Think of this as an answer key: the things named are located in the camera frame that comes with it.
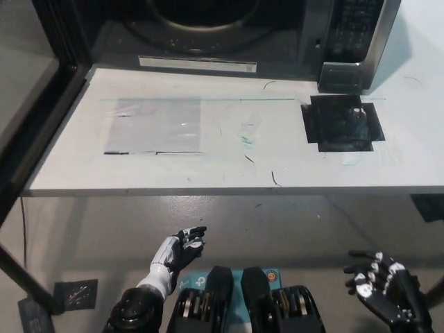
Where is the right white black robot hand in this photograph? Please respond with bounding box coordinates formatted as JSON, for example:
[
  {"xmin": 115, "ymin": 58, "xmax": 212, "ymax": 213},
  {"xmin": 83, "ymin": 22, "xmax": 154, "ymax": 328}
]
[{"xmin": 342, "ymin": 250, "xmax": 423, "ymax": 325}]

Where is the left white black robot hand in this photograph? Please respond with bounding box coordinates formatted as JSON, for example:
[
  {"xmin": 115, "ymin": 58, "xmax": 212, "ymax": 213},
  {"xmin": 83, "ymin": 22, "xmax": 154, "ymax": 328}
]
[{"xmin": 149, "ymin": 225, "xmax": 208, "ymax": 277}]

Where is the black ribbed robot torso block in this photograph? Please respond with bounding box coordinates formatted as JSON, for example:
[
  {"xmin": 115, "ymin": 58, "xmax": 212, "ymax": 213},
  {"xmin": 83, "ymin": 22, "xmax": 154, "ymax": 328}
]
[
  {"xmin": 167, "ymin": 265, "xmax": 234, "ymax": 333},
  {"xmin": 241, "ymin": 266, "xmax": 329, "ymax": 333}
]

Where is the stainless steel microwave body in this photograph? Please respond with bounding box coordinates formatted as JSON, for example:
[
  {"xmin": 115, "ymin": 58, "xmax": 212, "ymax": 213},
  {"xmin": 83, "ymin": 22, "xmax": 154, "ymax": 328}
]
[{"xmin": 48, "ymin": 0, "xmax": 402, "ymax": 95}]

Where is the glass microwave turntable plate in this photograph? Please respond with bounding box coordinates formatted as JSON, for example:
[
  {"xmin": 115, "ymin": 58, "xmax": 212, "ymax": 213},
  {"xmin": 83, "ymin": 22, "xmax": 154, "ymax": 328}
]
[{"xmin": 146, "ymin": 0, "xmax": 270, "ymax": 33}]

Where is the black metal table leg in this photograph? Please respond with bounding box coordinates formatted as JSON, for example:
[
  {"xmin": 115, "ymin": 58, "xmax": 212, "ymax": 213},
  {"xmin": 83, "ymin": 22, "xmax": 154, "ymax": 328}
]
[
  {"xmin": 0, "ymin": 241, "xmax": 62, "ymax": 315},
  {"xmin": 424, "ymin": 273, "xmax": 444, "ymax": 310}
]

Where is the black floor tape square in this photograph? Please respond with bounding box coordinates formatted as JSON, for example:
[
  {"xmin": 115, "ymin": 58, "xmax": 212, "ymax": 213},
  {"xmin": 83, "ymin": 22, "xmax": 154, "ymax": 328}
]
[
  {"xmin": 54, "ymin": 278, "xmax": 99, "ymax": 311},
  {"xmin": 17, "ymin": 296, "xmax": 58, "ymax": 333}
]

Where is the silver clear tape patch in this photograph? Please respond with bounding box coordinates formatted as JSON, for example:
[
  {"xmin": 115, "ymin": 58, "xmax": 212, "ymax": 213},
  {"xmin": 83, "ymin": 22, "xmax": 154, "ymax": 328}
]
[{"xmin": 103, "ymin": 97, "xmax": 206, "ymax": 155}]

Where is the black tape patch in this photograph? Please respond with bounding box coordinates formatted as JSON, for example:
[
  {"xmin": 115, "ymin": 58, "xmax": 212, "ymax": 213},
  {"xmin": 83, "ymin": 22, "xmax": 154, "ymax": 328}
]
[{"xmin": 299, "ymin": 94, "xmax": 386, "ymax": 153}]

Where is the thin black cable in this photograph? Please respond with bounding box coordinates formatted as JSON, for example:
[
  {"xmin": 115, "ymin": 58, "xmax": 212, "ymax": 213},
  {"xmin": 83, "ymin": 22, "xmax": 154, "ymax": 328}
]
[{"xmin": 19, "ymin": 196, "xmax": 29, "ymax": 268}]

